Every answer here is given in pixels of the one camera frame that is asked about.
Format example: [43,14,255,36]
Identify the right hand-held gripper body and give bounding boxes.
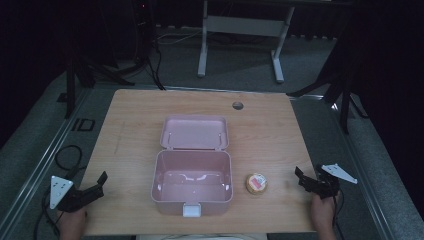
[307,162,359,201]

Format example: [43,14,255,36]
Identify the white desk frame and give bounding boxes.
[196,0,296,84]

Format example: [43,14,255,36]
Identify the pink plastic box with lid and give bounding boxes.
[150,114,235,219]

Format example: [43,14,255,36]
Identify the black hanging cables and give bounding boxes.
[145,41,167,92]

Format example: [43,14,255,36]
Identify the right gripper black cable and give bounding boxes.
[331,189,345,236]

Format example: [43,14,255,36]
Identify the metal floor rail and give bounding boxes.
[0,88,94,236]
[289,94,398,240]

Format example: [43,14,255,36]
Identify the person's right hand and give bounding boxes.
[310,193,339,240]

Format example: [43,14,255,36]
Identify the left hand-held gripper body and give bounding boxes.
[49,175,101,214]

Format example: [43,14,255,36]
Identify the round pastry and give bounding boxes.
[245,172,269,196]

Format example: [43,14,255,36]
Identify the person's left hand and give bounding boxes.
[57,207,89,240]

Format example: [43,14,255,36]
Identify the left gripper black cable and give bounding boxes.
[32,188,63,240]

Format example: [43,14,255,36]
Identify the white floor cable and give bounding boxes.
[155,29,205,46]

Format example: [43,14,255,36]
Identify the black looped floor cable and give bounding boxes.
[53,144,87,173]

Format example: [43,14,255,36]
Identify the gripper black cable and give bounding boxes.
[32,188,63,240]
[331,189,345,236]

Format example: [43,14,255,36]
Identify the black tripod stand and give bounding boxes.
[62,49,136,120]
[286,33,370,136]

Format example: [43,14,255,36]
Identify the dark equipment tower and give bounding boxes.
[130,0,157,65]

